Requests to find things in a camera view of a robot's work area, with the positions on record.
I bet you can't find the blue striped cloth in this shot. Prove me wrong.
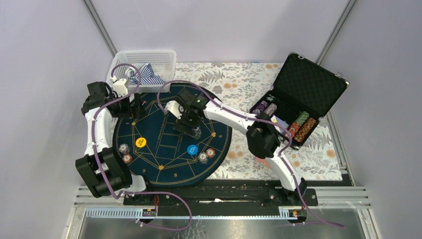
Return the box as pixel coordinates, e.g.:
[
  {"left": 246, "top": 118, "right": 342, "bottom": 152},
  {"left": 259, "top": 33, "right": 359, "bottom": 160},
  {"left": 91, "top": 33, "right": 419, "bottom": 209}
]
[{"left": 125, "top": 63, "right": 166, "bottom": 85}]

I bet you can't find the blue small blind button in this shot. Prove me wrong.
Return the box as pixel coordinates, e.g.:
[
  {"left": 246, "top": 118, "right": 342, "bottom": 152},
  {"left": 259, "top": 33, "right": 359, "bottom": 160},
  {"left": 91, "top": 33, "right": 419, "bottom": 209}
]
[{"left": 187, "top": 144, "right": 198, "bottom": 155}]

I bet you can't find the red white chip stack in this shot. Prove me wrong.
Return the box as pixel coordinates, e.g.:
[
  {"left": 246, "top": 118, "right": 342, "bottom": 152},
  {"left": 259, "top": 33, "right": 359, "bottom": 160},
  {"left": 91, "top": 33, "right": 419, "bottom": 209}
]
[{"left": 206, "top": 148, "right": 215, "bottom": 158}]

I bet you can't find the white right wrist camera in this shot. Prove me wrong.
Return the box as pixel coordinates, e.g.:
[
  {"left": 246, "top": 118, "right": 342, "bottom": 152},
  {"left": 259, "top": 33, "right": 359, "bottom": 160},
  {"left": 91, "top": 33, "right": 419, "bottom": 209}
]
[{"left": 165, "top": 100, "right": 185, "bottom": 120}]

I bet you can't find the purple chip row in case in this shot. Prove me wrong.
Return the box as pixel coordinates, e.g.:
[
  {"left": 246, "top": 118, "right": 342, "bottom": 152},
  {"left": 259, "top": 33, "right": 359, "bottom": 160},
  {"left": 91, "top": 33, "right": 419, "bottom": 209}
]
[{"left": 251, "top": 101, "right": 268, "bottom": 115}]

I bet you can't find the orange black chip row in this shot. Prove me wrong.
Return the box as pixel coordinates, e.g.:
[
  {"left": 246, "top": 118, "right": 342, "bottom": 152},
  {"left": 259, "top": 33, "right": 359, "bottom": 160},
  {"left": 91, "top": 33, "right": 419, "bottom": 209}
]
[{"left": 294, "top": 118, "right": 317, "bottom": 142}]

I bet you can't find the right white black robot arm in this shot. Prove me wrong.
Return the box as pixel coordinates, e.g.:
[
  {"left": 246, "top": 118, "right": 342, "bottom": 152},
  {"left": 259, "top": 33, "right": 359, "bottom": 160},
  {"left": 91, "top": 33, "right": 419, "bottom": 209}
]
[{"left": 165, "top": 89, "right": 308, "bottom": 205}]

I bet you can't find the red chip row in case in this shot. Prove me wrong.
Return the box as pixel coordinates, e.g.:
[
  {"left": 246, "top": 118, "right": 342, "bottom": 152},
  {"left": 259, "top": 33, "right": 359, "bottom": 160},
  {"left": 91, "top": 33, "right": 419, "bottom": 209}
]
[{"left": 288, "top": 122, "right": 301, "bottom": 138}]

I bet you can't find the round dark poker mat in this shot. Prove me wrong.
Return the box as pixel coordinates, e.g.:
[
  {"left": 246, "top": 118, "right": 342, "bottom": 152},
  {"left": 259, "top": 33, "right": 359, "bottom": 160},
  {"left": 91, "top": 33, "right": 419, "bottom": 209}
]
[{"left": 113, "top": 93, "right": 232, "bottom": 188}]

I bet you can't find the blue card deck in case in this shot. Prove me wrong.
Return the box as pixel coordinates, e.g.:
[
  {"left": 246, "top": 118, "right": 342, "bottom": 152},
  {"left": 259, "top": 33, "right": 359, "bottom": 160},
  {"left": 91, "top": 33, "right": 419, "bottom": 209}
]
[{"left": 276, "top": 118, "right": 290, "bottom": 129}]

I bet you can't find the green chip row in case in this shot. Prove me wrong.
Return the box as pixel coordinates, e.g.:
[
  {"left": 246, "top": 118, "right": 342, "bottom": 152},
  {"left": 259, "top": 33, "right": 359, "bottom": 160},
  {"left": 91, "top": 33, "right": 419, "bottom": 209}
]
[{"left": 294, "top": 111, "right": 310, "bottom": 126}]

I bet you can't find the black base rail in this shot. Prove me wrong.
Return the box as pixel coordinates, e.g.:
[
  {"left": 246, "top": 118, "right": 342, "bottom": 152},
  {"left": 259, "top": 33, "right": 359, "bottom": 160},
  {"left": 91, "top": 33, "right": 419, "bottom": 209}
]
[{"left": 122, "top": 179, "right": 318, "bottom": 217}]

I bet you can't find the purple white chip row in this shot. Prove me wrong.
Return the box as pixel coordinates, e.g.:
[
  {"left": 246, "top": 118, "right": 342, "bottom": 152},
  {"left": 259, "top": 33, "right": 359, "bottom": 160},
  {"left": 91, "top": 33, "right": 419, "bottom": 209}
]
[{"left": 263, "top": 103, "right": 278, "bottom": 117}]

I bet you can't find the blue ten chip stack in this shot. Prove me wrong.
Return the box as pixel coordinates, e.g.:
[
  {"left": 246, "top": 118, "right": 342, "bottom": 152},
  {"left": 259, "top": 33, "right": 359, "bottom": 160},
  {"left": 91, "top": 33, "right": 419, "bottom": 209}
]
[{"left": 198, "top": 152, "right": 208, "bottom": 164}]

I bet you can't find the yellow big blind button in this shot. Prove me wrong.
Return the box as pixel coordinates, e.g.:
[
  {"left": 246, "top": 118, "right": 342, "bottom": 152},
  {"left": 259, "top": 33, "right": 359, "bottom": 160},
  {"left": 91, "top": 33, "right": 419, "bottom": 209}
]
[{"left": 135, "top": 137, "right": 147, "bottom": 148}]

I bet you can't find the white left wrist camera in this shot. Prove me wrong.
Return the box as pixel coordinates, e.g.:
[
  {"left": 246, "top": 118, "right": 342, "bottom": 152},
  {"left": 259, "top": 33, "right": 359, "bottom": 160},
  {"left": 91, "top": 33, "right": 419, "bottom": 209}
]
[{"left": 110, "top": 76, "right": 130, "bottom": 97}]

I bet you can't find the blue yellow fifty chip stack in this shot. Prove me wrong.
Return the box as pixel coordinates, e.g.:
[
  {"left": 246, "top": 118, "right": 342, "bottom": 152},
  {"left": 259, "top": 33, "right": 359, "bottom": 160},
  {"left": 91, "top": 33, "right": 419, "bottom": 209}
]
[{"left": 193, "top": 127, "right": 202, "bottom": 139}]

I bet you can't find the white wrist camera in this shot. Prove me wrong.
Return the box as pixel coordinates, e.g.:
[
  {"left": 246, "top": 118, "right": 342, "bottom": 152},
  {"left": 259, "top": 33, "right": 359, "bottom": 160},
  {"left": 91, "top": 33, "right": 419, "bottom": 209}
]
[
  {"left": 165, "top": 100, "right": 185, "bottom": 120},
  {"left": 110, "top": 76, "right": 130, "bottom": 97}
]

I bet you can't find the white plastic basket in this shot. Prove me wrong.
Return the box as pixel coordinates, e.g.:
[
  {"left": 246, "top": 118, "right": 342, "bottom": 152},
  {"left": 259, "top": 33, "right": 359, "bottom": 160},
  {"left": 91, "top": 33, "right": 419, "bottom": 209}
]
[{"left": 105, "top": 50, "right": 177, "bottom": 93}]

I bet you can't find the black aluminium chip case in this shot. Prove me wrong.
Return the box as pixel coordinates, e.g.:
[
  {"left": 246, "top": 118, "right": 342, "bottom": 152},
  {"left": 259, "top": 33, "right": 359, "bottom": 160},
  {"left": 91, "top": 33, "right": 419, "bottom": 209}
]
[{"left": 249, "top": 52, "right": 349, "bottom": 150}]

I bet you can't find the red playing card deck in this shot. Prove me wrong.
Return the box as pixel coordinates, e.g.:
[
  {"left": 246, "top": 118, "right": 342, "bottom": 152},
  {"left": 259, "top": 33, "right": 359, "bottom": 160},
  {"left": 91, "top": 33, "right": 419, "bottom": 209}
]
[{"left": 255, "top": 157, "right": 271, "bottom": 168}]

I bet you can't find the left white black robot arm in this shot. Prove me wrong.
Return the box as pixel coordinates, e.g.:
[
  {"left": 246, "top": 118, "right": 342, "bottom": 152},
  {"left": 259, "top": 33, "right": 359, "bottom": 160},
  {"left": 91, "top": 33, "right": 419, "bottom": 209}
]
[{"left": 75, "top": 79, "right": 154, "bottom": 205}]

